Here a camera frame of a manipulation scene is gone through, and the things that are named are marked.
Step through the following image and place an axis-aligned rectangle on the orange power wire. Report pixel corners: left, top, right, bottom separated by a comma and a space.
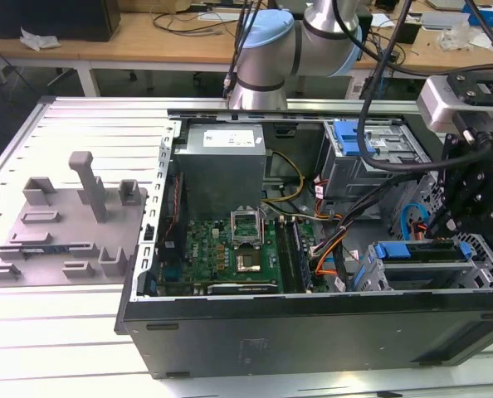
410, 221, 431, 241

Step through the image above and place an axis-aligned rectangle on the blue data wire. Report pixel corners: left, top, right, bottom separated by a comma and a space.
399, 202, 431, 242

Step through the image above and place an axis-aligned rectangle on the grey disk bay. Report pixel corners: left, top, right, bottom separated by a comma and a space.
348, 238, 493, 291

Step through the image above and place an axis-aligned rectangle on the cluttered wooden desk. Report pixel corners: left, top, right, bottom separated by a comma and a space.
345, 0, 493, 100

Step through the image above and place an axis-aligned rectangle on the grey drive cage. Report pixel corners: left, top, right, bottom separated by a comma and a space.
319, 119, 432, 200

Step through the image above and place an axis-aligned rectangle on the clear plastic bag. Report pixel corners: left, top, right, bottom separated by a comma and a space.
439, 22, 480, 51

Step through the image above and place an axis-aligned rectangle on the blue plastic latch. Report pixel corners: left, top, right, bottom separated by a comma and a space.
332, 119, 374, 158

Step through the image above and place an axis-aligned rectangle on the small black box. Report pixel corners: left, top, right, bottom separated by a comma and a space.
389, 20, 422, 45

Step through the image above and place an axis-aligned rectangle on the grey flat device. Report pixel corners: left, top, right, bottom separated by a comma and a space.
420, 11, 471, 30

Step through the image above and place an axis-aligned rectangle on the RAM stick with black chips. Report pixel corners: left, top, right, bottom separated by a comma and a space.
290, 218, 314, 289

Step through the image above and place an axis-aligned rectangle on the black RAM slot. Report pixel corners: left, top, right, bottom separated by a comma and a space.
275, 219, 305, 294

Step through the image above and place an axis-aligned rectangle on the metal socket cover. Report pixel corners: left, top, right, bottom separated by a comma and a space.
229, 205, 266, 250

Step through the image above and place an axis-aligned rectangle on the CPU socket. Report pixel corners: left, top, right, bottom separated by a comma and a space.
233, 244, 266, 274

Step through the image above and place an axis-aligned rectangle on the black open PC case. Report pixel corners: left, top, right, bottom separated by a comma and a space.
113, 100, 493, 381

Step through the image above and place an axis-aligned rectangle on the black graphics card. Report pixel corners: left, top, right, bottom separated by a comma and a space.
207, 283, 280, 296

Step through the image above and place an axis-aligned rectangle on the grey power supply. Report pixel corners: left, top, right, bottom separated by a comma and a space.
172, 124, 268, 221

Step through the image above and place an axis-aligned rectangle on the green motherboard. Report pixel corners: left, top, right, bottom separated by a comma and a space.
157, 215, 326, 296

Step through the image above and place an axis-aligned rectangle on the long wooden desk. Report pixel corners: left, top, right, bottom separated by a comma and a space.
0, 10, 242, 99

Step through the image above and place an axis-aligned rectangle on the grey parts rack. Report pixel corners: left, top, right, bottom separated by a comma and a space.
0, 151, 150, 289

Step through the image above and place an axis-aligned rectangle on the large black box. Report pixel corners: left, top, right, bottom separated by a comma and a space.
0, 0, 122, 42

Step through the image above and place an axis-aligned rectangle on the white crumpled paper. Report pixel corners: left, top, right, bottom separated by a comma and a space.
19, 27, 61, 53

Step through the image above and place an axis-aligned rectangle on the black camera bracket with label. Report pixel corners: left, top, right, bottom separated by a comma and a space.
445, 70, 493, 109

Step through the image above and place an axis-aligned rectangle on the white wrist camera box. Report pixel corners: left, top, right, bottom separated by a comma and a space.
416, 76, 493, 132

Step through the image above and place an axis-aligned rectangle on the black cable bundle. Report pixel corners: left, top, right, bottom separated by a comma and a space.
312, 172, 397, 258

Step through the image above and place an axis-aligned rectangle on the black camera cable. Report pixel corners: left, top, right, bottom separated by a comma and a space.
356, 0, 459, 172

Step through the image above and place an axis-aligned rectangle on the black sleeved cable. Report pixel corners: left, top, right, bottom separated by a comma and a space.
461, 0, 493, 74

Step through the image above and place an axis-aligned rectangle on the yellow wire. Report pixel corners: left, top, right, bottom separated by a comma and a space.
261, 151, 305, 206

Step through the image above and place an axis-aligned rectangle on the orange wire loop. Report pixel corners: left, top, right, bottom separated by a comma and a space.
315, 248, 339, 277

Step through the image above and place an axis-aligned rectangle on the black hanging cable with connector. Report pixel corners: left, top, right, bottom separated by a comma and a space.
222, 0, 258, 100

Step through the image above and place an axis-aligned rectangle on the black coiled desk cable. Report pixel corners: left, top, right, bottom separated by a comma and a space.
153, 11, 231, 35

